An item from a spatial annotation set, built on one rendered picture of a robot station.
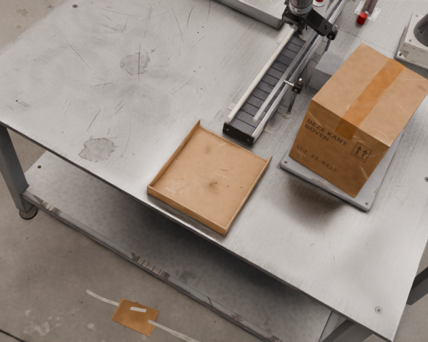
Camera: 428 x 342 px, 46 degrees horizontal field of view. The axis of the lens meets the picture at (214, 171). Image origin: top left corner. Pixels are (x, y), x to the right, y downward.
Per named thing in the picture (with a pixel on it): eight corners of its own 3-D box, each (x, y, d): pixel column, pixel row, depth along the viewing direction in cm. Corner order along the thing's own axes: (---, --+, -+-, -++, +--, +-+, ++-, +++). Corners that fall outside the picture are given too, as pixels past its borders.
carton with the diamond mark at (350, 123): (333, 101, 173) (362, 41, 151) (396, 138, 167) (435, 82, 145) (287, 155, 159) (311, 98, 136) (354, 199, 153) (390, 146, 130)
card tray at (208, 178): (198, 125, 164) (199, 117, 160) (270, 162, 159) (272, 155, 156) (147, 193, 148) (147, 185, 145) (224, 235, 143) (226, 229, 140)
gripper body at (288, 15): (292, 3, 172) (292, -14, 160) (314, 13, 171) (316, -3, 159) (281, 23, 172) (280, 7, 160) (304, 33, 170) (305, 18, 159)
